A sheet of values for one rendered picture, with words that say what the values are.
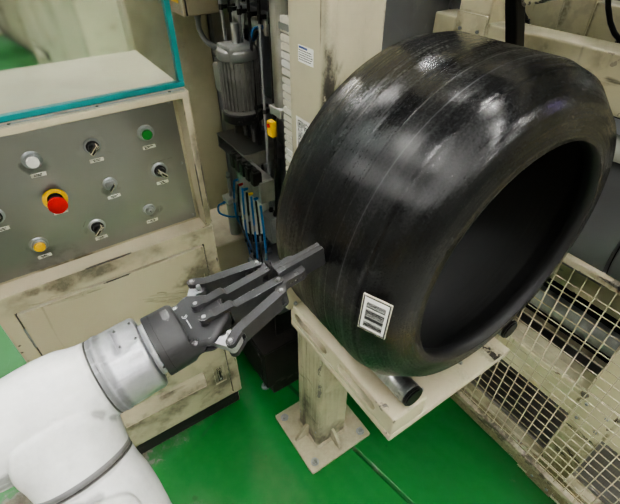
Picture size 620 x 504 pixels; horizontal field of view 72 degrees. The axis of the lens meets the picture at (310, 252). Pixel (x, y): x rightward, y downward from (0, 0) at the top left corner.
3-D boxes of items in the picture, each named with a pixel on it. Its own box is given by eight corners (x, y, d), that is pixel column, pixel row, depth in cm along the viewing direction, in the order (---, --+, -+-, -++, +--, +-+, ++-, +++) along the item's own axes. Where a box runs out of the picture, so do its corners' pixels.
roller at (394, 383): (306, 276, 98) (318, 280, 101) (296, 292, 99) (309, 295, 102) (416, 389, 75) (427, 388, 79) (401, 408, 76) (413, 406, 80)
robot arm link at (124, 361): (76, 325, 47) (128, 298, 49) (112, 368, 53) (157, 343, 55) (96, 385, 41) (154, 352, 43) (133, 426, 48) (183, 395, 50)
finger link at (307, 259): (275, 270, 54) (278, 273, 53) (320, 244, 56) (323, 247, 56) (279, 285, 56) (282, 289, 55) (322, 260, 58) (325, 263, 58)
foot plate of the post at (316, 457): (275, 417, 171) (274, 411, 168) (329, 384, 182) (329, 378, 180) (312, 475, 154) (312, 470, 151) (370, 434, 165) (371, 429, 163)
